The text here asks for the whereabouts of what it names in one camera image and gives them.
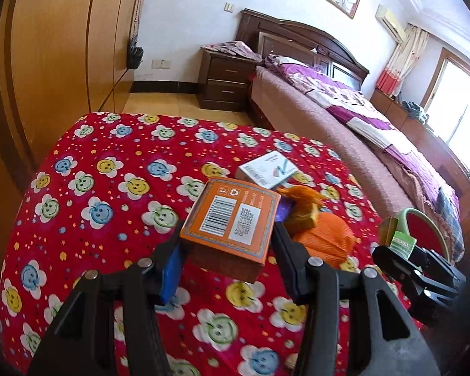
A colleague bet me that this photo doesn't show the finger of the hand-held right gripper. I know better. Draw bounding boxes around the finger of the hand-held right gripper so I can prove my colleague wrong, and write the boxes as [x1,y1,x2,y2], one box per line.
[372,245,461,326]
[410,246,467,293]

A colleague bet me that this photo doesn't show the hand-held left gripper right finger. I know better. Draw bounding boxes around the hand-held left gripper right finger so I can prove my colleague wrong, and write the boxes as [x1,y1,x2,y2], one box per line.
[272,221,441,376]

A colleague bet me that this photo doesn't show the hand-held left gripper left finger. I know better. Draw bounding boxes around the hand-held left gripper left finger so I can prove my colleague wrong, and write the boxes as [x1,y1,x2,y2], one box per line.
[27,219,186,376]

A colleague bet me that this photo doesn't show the green snack wrapper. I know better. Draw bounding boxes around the green snack wrapper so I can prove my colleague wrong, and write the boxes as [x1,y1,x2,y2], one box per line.
[379,217,417,259]

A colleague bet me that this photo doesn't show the orange mesh bag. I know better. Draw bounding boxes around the orange mesh bag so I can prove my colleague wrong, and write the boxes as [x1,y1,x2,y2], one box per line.
[276,186,361,265]

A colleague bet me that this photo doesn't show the orange cardboard box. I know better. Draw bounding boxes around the orange cardboard box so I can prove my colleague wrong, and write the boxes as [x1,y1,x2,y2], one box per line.
[179,177,281,284]

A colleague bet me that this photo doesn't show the white cardboard box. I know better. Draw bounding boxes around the white cardboard box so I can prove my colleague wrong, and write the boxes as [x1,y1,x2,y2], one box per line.
[235,151,299,190]

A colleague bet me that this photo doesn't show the mustard yellow packet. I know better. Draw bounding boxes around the mustard yellow packet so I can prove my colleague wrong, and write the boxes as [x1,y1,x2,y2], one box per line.
[290,204,322,232]

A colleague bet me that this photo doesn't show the purple wrapper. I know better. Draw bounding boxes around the purple wrapper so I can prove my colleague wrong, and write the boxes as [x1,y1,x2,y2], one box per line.
[276,200,294,224]

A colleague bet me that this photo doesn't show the blue plaid cloth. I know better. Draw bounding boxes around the blue plaid cloth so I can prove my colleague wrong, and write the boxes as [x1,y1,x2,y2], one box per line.
[435,187,466,261]

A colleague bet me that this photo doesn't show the red smiley flower tablecloth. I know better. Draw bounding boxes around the red smiley flower tablecloth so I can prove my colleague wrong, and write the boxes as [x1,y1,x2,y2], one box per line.
[0,112,427,376]

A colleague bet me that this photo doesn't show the low wooden cabinet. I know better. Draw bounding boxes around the low wooden cabinet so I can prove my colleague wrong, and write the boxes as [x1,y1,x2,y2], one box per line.
[370,88,470,212]

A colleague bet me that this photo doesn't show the bed with pink cover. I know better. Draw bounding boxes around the bed with pink cover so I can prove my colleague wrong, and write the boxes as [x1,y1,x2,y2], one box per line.
[248,65,465,263]

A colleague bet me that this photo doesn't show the window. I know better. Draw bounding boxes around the window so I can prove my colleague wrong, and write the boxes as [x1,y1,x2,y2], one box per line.
[421,47,470,177]

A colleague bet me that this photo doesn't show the dark blue clothes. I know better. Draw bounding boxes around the dark blue clothes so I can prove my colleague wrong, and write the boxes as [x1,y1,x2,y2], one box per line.
[401,101,429,123]

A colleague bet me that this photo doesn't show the purple patchwork quilt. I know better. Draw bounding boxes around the purple patchwork quilt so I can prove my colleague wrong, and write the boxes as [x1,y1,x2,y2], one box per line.
[274,60,455,204]

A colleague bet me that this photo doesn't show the wooden desk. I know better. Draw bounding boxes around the wooden desk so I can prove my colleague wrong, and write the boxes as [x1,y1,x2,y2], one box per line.
[0,98,38,279]

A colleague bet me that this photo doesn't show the dark wooden nightstand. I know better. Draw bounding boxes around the dark wooden nightstand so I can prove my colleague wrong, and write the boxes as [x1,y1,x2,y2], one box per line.
[198,49,259,112]

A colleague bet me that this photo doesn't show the purple pillow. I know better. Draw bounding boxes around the purple pillow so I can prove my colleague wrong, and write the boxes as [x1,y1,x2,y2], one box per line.
[264,55,322,77]

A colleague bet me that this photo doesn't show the white and red curtain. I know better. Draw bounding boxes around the white and red curtain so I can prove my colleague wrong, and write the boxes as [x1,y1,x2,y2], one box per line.
[376,23,429,97]

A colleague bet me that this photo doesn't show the pink patterned clothes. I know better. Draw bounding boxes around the pink patterned clothes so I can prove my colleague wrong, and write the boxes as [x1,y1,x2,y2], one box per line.
[201,40,265,62]

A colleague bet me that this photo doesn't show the black hanging bag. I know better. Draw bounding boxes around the black hanging bag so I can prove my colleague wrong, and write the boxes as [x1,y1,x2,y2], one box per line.
[126,0,146,70]

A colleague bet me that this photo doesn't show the dark wooden headboard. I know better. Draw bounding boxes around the dark wooden headboard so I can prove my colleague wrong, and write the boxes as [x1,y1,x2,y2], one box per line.
[236,8,370,94]

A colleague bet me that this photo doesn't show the wooden wardrobe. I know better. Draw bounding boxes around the wooden wardrobe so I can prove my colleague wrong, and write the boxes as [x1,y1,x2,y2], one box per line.
[0,0,147,165]

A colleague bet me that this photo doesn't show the red chair with green frame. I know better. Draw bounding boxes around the red chair with green frame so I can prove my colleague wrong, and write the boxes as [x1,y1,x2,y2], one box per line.
[389,207,449,263]

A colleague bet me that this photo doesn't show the wall air conditioner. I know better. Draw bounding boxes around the wall air conditioner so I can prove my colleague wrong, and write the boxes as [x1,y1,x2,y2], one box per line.
[376,5,408,42]

